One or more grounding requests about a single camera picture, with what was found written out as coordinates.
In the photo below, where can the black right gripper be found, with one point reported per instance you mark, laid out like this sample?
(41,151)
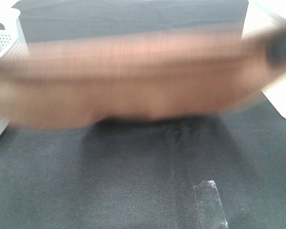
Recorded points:
(276,50)

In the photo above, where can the brown microfibre towel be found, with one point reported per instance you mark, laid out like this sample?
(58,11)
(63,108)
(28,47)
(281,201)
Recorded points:
(67,84)

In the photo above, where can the white plastic basket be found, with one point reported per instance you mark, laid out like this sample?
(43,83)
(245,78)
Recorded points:
(266,15)

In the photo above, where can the clear adhesive tape strip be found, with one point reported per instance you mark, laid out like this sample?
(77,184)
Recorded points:
(209,207)

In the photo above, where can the dark grey table mat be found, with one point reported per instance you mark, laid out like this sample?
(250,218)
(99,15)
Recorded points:
(117,175)

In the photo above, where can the grey perforated plastic basket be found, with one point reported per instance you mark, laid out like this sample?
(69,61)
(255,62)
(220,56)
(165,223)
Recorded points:
(12,41)

